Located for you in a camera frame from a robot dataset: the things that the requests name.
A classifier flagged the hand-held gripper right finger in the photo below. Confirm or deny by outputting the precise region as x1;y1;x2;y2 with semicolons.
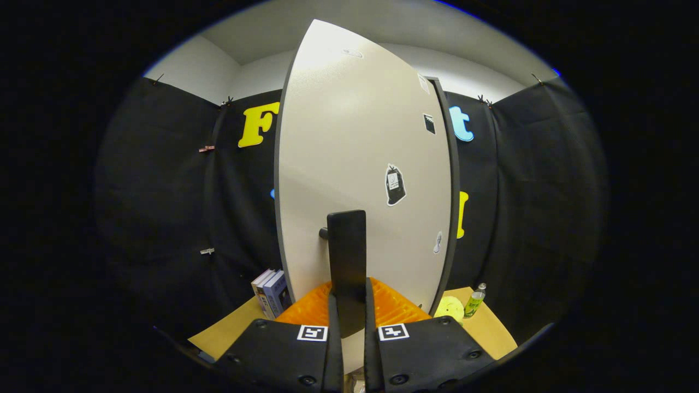
363;277;496;393

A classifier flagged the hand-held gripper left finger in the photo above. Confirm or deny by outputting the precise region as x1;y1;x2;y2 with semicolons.
213;280;346;393

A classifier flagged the grey shoe cabinet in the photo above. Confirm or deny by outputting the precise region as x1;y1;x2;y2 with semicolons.
429;76;461;317

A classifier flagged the blue-purple book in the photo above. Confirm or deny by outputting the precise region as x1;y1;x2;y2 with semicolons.
262;270;293;319

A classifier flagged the yellow perforated ball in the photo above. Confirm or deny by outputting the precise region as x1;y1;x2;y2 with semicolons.
434;296;466;323

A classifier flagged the white book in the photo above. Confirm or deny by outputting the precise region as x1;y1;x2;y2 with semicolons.
251;269;276;320

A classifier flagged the green bottle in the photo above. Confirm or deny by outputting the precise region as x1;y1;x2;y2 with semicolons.
463;283;487;319

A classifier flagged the black backdrop cloth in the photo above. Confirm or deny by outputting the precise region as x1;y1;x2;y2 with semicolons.
96;74;609;350

